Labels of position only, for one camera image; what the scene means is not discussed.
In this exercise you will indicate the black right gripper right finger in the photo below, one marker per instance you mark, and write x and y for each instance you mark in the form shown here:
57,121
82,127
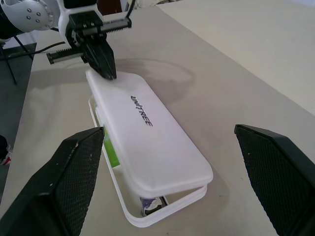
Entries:
283,186

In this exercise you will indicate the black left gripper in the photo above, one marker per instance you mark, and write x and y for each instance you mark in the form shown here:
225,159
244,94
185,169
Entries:
83,23

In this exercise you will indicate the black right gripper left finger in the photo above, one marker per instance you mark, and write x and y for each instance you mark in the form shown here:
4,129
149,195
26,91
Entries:
49,186

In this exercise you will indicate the white plastic pencil case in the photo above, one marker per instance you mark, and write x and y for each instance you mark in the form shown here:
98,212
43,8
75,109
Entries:
147,152

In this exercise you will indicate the red white shoe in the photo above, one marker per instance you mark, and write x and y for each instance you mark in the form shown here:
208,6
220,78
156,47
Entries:
6,159

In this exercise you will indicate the black tripod stand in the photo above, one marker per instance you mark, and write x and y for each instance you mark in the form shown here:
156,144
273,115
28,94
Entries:
11,71

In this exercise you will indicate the purple white eraser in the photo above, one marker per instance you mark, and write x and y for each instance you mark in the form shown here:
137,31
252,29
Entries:
147,205

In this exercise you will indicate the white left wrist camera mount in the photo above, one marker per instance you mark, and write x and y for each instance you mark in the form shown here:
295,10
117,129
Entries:
64,24

